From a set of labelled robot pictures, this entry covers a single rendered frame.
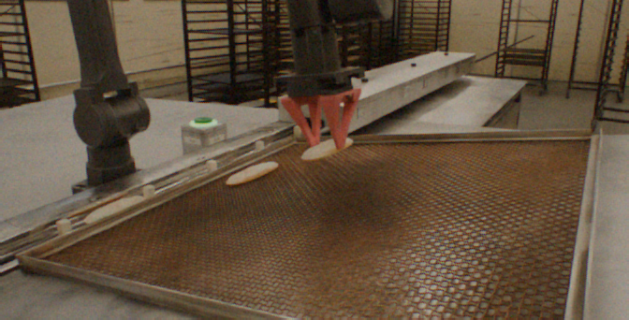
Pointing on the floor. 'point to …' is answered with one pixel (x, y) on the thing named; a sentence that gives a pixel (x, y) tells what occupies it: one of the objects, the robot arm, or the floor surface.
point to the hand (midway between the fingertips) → (327, 141)
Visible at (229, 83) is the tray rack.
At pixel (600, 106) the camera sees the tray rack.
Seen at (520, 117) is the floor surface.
